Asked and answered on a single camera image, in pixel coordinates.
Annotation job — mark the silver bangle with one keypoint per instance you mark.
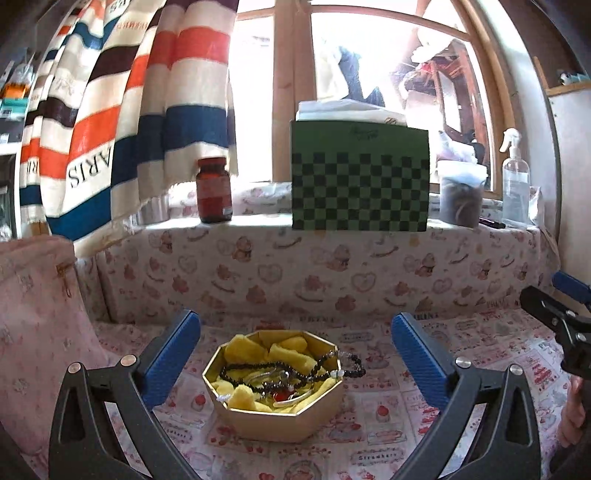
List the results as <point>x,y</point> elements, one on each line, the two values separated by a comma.
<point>295,400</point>

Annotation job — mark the green checkered box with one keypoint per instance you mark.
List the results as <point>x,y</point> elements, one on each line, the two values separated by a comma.
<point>360,184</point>

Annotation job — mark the plastic tub with dark contents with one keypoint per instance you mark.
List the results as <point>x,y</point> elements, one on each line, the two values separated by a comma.
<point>461,198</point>

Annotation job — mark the black pen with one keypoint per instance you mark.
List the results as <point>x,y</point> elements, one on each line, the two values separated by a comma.
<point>491,223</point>

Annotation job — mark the brown medicine bottle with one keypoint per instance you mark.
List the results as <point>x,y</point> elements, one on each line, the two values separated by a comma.
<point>214,191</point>

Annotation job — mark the rabbit print bedsheet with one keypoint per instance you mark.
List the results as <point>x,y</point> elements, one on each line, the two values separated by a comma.
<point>378,443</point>

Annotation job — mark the white plastic bag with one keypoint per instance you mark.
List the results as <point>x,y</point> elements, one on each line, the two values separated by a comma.
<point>542,212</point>

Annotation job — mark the person's right hand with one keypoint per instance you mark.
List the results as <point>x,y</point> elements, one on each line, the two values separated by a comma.
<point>576,406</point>

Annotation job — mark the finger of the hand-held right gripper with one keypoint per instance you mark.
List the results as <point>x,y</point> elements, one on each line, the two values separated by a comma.
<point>572,286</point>
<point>549,309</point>

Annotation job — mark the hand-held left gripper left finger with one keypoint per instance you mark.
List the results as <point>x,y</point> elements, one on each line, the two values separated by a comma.
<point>171,356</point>

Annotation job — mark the striped towel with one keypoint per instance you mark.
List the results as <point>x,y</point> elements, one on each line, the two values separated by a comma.
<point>115,115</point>

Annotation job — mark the yellow cloth lining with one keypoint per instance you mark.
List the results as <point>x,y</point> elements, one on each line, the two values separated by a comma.
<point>286,348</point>

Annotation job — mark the white cabinet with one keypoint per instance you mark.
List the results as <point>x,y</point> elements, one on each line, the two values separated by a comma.
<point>572,175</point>

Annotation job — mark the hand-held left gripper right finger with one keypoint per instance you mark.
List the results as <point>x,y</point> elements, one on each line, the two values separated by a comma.
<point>419,361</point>

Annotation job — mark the bear print cloth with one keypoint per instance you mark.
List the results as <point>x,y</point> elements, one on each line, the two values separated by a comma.
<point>277,272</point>

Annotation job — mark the clear spray bottle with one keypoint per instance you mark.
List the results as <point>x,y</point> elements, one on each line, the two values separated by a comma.
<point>515,184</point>

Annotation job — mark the white tissue paper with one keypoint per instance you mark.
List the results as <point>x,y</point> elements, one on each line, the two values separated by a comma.
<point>351,110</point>

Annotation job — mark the gold octagonal jewelry box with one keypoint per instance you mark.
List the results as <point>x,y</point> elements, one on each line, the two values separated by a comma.
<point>277,422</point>

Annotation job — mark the wooden window frame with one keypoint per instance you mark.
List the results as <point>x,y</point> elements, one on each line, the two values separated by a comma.
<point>288,92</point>

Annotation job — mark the storage shelf with items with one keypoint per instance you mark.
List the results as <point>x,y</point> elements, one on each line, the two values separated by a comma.
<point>11,115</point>

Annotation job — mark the pink zipper pouch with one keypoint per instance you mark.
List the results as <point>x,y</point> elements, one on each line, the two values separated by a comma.
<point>41,332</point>

